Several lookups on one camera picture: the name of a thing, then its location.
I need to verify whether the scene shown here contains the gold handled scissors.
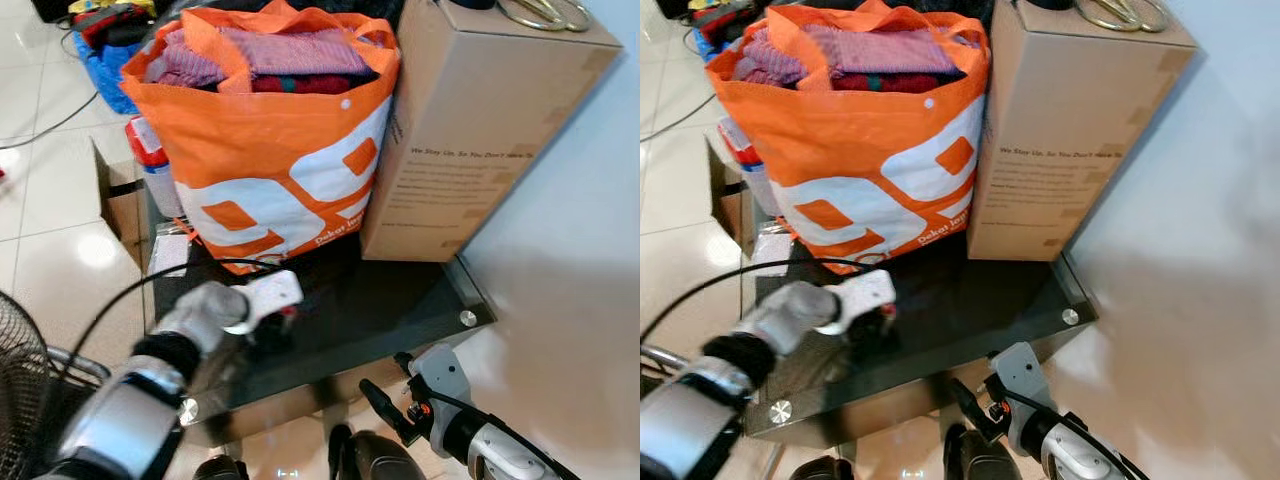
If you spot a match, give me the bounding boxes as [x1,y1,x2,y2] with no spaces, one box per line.
[495,0,593,33]
[1075,0,1173,34]

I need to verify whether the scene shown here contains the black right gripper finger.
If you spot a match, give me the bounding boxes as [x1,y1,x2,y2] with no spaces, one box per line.
[950,378,1001,441]
[358,378,413,446]

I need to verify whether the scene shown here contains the pink knitted cloth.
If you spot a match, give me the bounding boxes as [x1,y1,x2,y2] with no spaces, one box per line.
[735,22,966,86]
[145,25,373,89]

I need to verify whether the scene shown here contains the tall brown cardboard box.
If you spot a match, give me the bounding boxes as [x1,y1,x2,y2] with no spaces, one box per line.
[360,0,623,263]
[965,0,1199,263]

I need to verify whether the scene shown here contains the black glass table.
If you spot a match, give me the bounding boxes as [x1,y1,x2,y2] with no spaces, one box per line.
[740,190,1098,441]
[145,190,496,448]

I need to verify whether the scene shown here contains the thin black floor cable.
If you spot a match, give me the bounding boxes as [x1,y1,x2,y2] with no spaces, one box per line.
[0,90,101,151]
[640,92,716,141]

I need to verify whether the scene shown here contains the dark left robot leg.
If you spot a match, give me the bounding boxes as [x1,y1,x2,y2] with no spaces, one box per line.
[790,455,851,480]
[192,455,251,480]

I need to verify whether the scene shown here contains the black wire fan grille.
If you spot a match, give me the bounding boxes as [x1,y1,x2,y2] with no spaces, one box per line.
[0,290,51,480]

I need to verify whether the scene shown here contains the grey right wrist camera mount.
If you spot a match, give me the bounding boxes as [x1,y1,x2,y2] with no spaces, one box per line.
[988,342,1051,426]
[408,343,473,426]

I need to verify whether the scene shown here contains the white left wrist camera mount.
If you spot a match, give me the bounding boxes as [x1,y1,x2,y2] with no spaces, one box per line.
[815,270,898,336]
[222,270,304,336]

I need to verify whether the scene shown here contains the dark robot leg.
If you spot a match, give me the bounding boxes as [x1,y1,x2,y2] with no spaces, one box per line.
[328,425,426,480]
[945,425,1021,480]
[790,455,851,480]
[192,455,251,480]

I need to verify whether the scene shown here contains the dark right robot leg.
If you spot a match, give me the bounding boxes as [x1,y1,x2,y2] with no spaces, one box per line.
[945,425,1021,480]
[328,425,426,480]

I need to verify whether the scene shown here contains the orange white shopping bag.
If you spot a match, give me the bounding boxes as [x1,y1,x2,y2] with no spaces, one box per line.
[705,0,993,276]
[120,0,403,276]

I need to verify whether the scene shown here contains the dark red cloth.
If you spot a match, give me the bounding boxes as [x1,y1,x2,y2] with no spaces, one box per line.
[250,70,381,96]
[830,70,966,94]

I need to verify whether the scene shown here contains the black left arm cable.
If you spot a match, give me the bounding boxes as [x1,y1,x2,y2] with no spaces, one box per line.
[58,258,296,376]
[640,258,871,346]

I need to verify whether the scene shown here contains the chrome tube frame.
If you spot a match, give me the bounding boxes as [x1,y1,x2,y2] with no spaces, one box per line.
[640,345,693,376]
[45,347,111,386]

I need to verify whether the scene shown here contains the small white packet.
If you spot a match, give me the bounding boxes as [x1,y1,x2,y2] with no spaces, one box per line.
[750,225,796,276]
[150,228,193,279]

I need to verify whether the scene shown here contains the red white container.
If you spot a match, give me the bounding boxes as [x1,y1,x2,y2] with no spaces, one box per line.
[125,115,186,221]
[717,118,781,216]

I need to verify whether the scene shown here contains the red black bag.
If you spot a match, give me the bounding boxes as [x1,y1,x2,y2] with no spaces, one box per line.
[685,0,751,36]
[68,0,159,49]

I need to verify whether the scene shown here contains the small open cardboard box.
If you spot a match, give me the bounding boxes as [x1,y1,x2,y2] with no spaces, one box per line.
[90,135,151,269]
[705,135,756,259]

